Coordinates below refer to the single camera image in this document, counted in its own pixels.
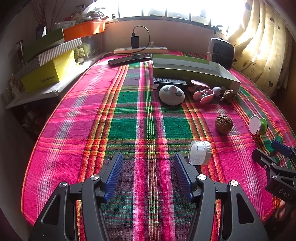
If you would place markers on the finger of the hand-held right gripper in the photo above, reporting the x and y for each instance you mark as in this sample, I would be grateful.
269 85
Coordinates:
266 160
281 147

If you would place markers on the brown walnut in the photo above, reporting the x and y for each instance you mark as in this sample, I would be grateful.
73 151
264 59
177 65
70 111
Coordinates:
229 96
223 124

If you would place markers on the green white cardboard box tray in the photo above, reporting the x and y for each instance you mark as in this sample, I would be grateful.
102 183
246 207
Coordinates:
185 64

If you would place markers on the pink white clip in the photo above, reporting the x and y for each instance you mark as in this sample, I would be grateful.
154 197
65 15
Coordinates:
204 96

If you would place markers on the grey striped box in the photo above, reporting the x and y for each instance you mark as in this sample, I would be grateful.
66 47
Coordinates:
60 52

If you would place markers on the orange tray with clutter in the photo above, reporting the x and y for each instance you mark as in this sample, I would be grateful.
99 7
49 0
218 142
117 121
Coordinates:
87 15

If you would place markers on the black charger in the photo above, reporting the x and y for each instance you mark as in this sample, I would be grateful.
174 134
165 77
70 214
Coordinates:
135 42

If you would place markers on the yellow box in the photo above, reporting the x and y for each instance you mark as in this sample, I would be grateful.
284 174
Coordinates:
48 74

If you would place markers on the small black remote control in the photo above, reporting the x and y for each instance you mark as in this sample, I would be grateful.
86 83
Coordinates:
168 80

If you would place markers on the person's right hand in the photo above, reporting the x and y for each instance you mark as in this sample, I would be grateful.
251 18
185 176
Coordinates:
282 209

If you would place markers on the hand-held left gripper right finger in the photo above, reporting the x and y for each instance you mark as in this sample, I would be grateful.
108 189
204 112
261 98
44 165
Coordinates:
183 178

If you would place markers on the white tissue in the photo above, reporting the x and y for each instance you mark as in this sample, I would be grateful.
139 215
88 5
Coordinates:
44 31

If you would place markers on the white round massager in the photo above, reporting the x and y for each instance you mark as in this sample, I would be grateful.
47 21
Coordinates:
170 97

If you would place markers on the grey desktop fan heater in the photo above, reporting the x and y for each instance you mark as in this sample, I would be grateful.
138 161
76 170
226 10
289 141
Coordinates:
222 53

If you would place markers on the cream patterned curtain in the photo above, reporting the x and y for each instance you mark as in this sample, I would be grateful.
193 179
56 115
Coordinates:
259 46

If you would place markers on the white power strip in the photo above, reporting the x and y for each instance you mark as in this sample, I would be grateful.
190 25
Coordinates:
141 50

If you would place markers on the small white round wheel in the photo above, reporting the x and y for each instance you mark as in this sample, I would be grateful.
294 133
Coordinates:
200 153

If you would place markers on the dried red branches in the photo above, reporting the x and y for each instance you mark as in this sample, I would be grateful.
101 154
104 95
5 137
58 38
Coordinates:
42 11

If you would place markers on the grey mushroom-shaped gadget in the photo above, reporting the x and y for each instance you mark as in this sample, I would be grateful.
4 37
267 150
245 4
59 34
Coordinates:
217 90

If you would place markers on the pink green plaid tablecloth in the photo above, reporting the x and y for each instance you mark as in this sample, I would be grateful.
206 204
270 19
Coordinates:
97 120

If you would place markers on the clear cartoon sticker container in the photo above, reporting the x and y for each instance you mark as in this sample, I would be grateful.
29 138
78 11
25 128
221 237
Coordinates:
83 51

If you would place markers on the black smartphone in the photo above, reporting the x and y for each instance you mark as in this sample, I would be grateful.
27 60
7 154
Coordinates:
128 59

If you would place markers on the green box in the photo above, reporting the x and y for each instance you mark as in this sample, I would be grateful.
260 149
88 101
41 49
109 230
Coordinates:
44 45

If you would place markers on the green white spool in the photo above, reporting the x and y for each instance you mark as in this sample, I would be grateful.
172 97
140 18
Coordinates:
256 124

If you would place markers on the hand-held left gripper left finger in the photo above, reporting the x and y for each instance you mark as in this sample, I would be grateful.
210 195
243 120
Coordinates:
113 176

